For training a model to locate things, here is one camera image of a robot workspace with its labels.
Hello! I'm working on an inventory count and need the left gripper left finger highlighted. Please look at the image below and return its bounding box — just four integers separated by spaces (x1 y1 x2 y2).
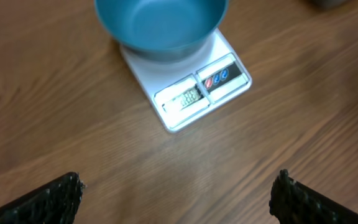
0 172 85 224

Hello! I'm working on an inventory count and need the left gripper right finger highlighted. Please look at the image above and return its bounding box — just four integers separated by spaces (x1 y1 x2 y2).
268 169 358 224

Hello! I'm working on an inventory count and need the blue metal bowl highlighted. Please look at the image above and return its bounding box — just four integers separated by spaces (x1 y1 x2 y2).
94 0 229 61

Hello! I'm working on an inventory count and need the white digital kitchen scale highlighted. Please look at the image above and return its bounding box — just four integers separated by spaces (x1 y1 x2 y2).
121 29 252 133

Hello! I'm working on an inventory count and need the clear plastic container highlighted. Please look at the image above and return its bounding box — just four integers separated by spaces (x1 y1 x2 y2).
310 0 348 9

